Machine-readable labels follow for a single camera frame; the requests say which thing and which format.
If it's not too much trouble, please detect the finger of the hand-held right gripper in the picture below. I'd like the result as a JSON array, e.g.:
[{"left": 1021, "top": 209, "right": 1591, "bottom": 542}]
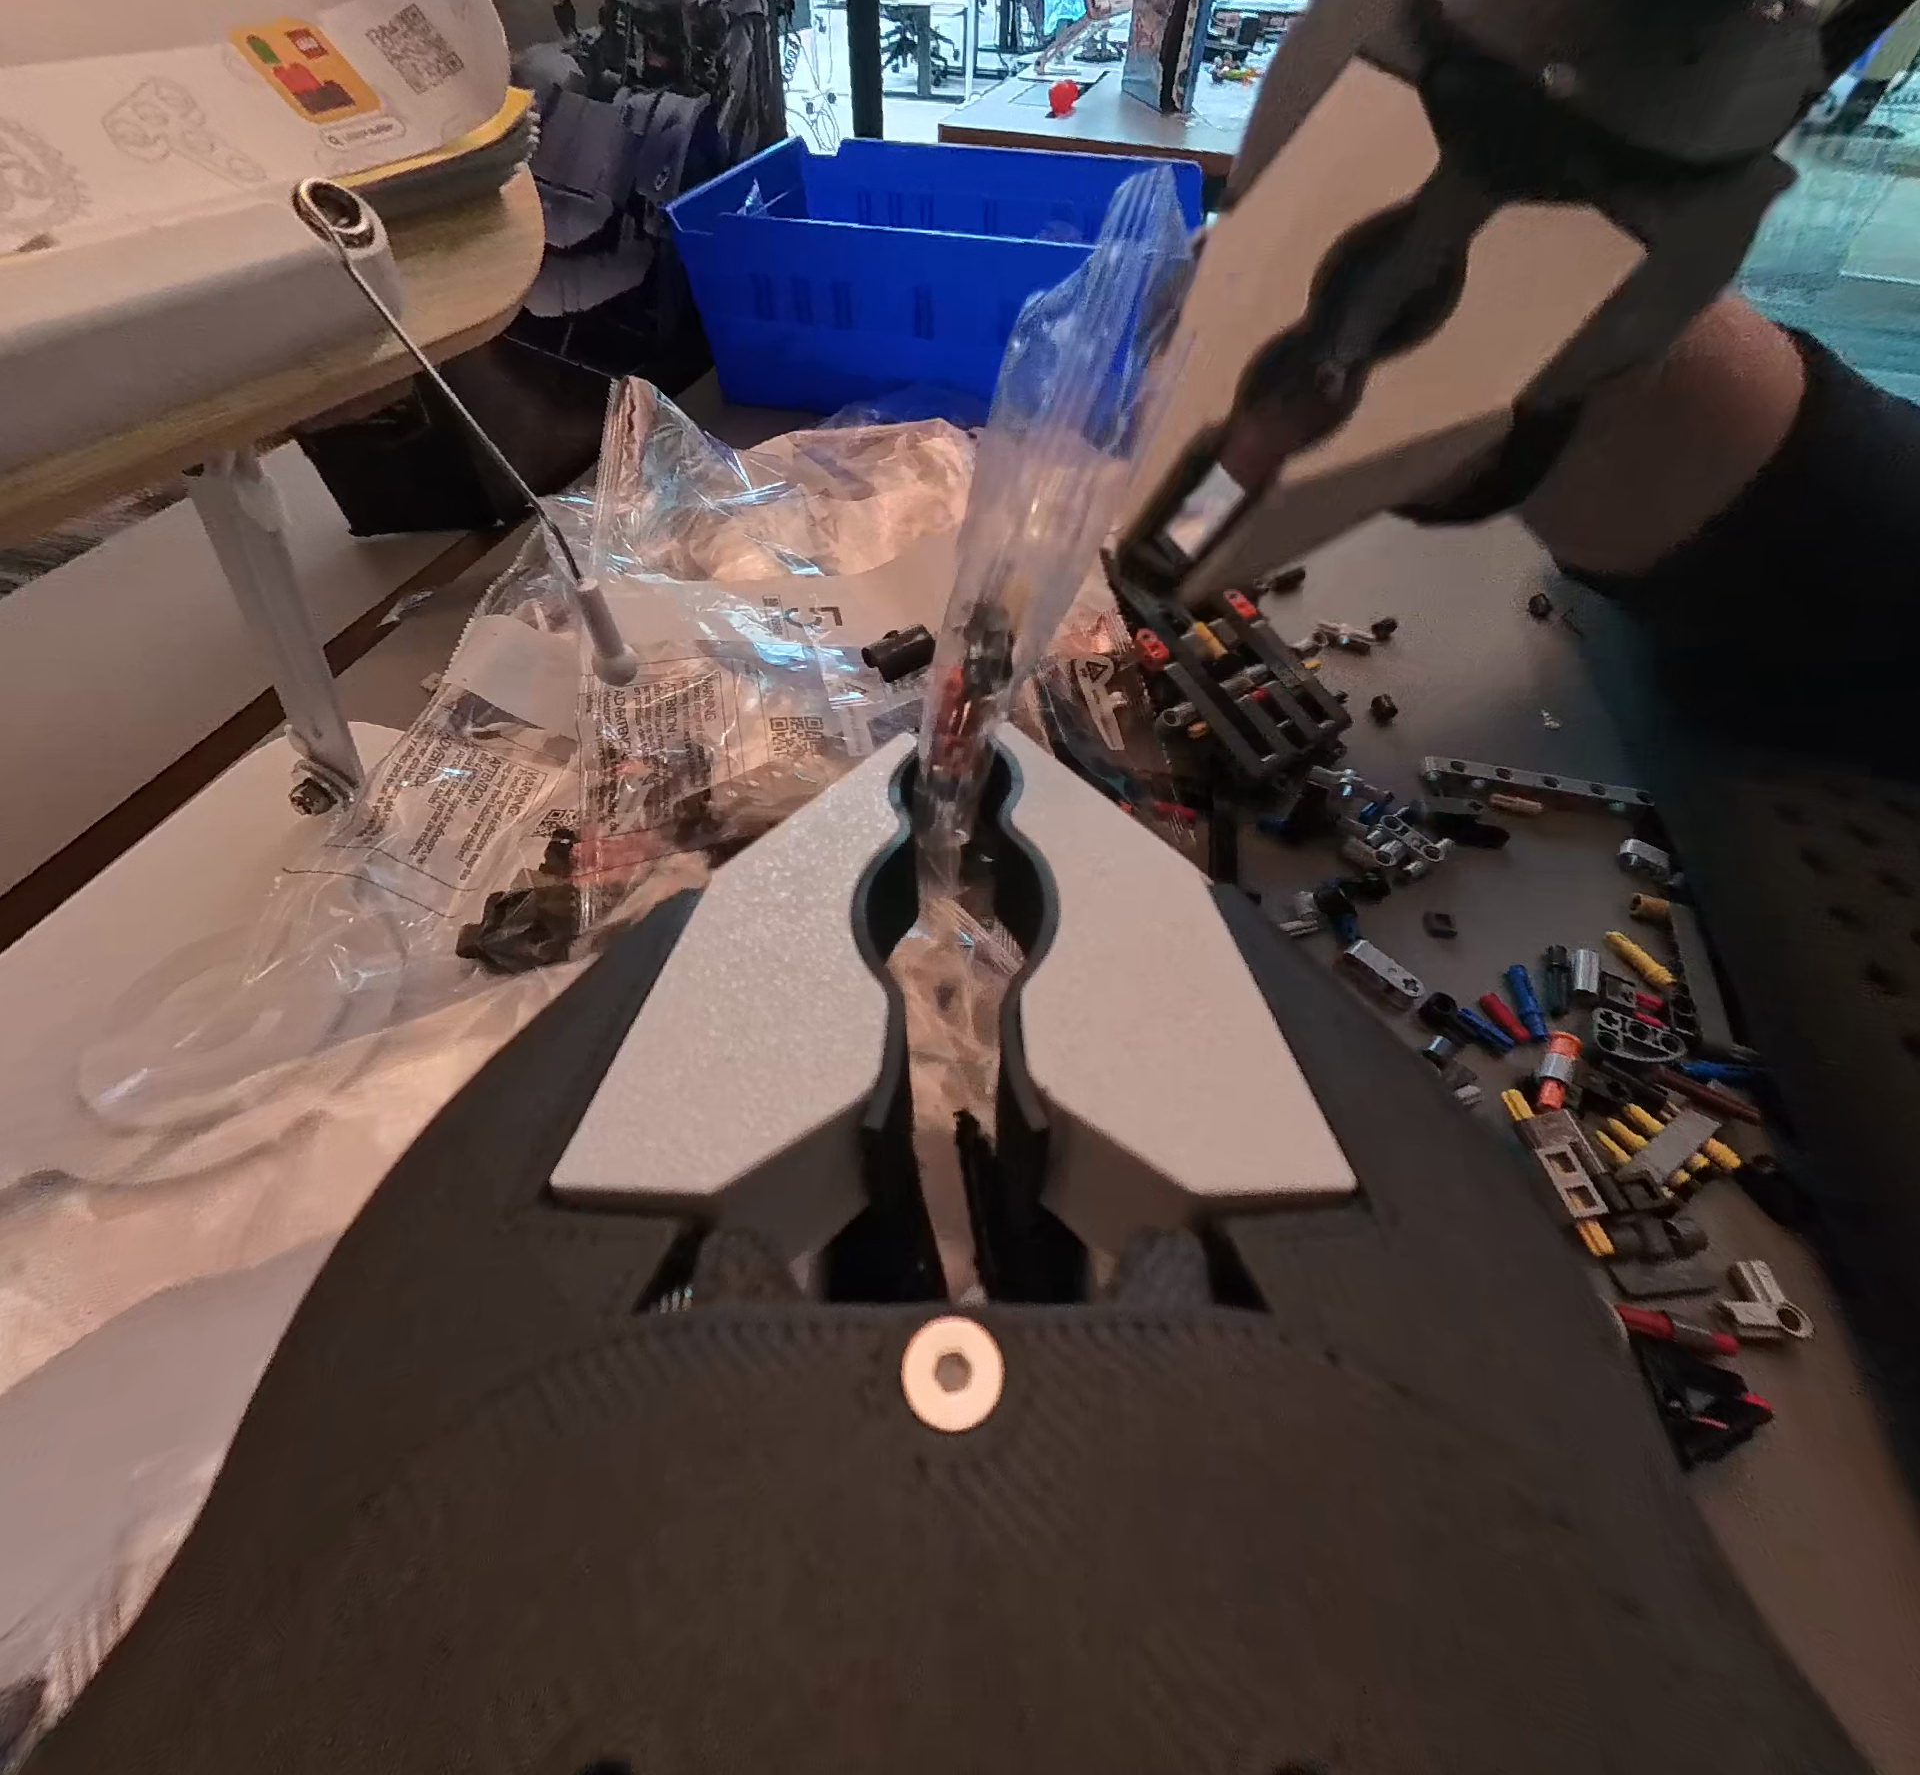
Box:
[
  {"left": 1115, "top": 53, "right": 1452, "bottom": 557},
  {"left": 1174, "top": 205, "right": 1654, "bottom": 610}
]

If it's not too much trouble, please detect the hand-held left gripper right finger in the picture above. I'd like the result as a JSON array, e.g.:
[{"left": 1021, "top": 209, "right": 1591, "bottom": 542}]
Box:
[{"left": 987, "top": 728, "right": 1362, "bottom": 1301}]

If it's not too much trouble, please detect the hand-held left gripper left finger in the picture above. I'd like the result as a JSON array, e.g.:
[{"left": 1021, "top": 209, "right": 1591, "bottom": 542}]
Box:
[{"left": 549, "top": 732, "right": 922, "bottom": 1301}]

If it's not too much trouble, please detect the small clear lego bag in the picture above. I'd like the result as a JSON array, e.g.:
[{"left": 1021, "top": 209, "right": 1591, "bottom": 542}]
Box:
[{"left": 908, "top": 162, "right": 1204, "bottom": 1297}]

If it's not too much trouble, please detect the grey lego frame assembly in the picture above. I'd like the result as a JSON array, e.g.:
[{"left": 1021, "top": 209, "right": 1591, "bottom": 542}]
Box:
[{"left": 1103, "top": 539, "right": 1356, "bottom": 798}]

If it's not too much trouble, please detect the person's right forearm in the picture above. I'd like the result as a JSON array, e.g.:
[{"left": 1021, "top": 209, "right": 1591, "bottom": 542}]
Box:
[{"left": 1560, "top": 331, "right": 1920, "bottom": 775}]

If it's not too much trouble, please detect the light grey lego connector cluster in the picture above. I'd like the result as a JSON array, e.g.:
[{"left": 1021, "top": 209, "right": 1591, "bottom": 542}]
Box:
[{"left": 1336, "top": 792, "right": 1452, "bottom": 887}]

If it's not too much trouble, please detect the pile of loose lego pieces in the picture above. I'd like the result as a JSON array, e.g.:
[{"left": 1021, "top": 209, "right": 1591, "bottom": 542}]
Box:
[{"left": 1275, "top": 574, "right": 1820, "bottom": 1473}]

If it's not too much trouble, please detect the long light grey lego beam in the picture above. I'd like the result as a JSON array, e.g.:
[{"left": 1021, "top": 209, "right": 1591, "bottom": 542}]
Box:
[{"left": 1421, "top": 755, "right": 1654, "bottom": 821}]

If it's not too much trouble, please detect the crumpled clear lego bag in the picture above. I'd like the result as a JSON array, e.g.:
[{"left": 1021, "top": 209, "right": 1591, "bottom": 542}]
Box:
[{"left": 780, "top": 417, "right": 987, "bottom": 582}]

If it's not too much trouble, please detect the dark lego set box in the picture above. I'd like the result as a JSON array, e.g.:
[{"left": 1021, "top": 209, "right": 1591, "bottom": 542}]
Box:
[{"left": 292, "top": 0, "right": 792, "bottom": 542}]

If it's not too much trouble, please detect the person's right hand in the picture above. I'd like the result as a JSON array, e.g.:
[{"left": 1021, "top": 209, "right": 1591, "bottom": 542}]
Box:
[{"left": 1522, "top": 297, "right": 1806, "bottom": 582}]

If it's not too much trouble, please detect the brown office desk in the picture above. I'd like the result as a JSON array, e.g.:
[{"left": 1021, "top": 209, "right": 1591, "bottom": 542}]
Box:
[{"left": 937, "top": 58, "right": 1280, "bottom": 182}]

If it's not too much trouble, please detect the patterned box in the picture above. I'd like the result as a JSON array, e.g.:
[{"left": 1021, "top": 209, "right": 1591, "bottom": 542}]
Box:
[{"left": 1123, "top": 0, "right": 1221, "bottom": 118}]

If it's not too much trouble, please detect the blue storage bin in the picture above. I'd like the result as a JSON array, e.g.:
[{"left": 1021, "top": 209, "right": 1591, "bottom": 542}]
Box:
[
  {"left": 667, "top": 193, "right": 1146, "bottom": 417},
  {"left": 751, "top": 138, "right": 1208, "bottom": 250}
]

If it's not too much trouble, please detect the clear bag with warning print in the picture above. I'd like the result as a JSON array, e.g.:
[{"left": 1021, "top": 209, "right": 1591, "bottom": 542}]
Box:
[{"left": 276, "top": 665, "right": 726, "bottom": 978}]

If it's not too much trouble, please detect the clear bag with number strip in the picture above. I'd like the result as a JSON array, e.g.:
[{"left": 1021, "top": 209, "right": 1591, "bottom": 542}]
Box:
[{"left": 449, "top": 377, "right": 1146, "bottom": 821}]

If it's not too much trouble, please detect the flat serrated clear bag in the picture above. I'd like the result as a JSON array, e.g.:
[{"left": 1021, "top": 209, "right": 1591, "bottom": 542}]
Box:
[{"left": 0, "top": 1132, "right": 457, "bottom": 1436}]

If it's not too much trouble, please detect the yellow-edged instruction booklet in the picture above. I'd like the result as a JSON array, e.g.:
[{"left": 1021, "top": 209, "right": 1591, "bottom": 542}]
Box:
[{"left": 337, "top": 89, "right": 541, "bottom": 221}]

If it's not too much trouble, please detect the wooden book stand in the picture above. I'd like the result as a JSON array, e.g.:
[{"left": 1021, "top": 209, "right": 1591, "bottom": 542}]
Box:
[{"left": 0, "top": 171, "right": 643, "bottom": 1135}]

